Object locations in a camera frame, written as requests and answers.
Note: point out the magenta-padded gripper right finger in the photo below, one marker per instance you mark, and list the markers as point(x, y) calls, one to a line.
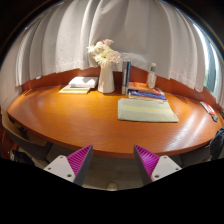
point(163, 166)

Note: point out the white ceramic vase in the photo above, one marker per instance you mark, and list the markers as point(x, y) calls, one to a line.
point(106, 81)

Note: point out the clear plastic bottle green label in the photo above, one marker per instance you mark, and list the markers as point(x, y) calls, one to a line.
point(151, 78)

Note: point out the white wall socket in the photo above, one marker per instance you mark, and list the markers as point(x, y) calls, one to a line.
point(117, 67)

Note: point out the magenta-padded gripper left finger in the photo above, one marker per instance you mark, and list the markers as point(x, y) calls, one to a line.
point(61, 166)

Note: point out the white and pink flower bouquet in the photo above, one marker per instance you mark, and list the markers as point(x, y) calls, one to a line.
point(105, 53)

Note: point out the white curtain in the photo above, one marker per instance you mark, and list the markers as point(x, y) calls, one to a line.
point(66, 36)

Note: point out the upright blue book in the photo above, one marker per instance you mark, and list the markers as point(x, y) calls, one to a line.
point(128, 76)

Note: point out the flat red book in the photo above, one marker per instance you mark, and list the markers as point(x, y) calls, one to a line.
point(156, 91)

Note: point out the window with frame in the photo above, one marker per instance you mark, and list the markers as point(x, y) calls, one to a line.
point(209, 66)

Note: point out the flat yellow book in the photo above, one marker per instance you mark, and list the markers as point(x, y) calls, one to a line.
point(73, 91)

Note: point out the thick white book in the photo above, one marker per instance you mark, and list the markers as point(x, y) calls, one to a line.
point(83, 81)

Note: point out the flat blue book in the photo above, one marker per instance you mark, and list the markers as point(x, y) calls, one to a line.
point(146, 95)

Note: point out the small dark object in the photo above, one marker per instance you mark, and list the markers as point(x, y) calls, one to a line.
point(214, 118)

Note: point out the grey-green towel with yellow stripe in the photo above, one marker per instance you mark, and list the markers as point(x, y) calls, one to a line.
point(146, 111)

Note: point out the upright grey book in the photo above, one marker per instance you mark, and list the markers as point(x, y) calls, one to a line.
point(123, 78)

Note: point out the thin pale book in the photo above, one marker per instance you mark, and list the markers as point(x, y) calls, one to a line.
point(71, 87)

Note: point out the black bag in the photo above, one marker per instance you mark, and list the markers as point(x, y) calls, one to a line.
point(217, 143)

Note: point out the grey chair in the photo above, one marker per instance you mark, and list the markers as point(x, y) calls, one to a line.
point(30, 146)

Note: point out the flat orange book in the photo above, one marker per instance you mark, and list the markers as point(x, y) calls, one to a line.
point(140, 86)

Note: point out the red booklet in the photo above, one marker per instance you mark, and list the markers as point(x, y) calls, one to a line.
point(207, 108)

